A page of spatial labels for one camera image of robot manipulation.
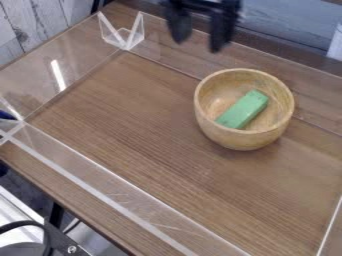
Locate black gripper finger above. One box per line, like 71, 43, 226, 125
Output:
166, 6, 193, 44
210, 9, 239, 53

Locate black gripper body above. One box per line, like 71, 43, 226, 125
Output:
166, 0, 242, 12

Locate green rectangular block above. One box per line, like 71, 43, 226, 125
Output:
215, 89, 269, 129

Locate brown wooden bowl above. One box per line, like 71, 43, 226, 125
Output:
194, 68, 295, 151

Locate clear acrylic tray walls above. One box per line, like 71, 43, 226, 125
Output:
0, 6, 342, 256

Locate black table leg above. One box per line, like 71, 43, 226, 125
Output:
48, 202, 64, 229

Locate black metal bracket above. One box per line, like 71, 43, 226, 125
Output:
44, 222, 92, 256

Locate black cable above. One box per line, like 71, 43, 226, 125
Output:
0, 219, 55, 256

